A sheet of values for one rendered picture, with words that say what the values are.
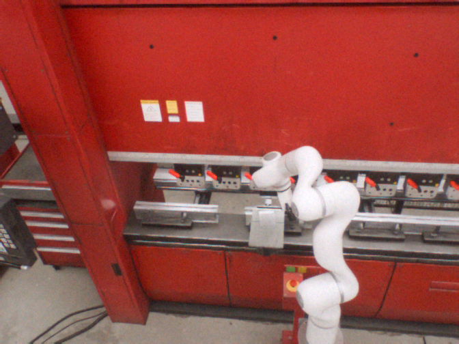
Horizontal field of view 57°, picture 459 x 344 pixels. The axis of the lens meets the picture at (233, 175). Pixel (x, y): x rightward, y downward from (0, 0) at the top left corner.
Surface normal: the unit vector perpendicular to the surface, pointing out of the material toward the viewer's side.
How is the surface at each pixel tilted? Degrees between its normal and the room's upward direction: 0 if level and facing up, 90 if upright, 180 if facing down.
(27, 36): 90
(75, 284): 0
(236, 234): 0
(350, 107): 90
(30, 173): 0
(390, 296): 90
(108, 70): 90
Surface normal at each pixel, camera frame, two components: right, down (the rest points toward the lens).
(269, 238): -0.05, -0.75
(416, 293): -0.12, 0.66
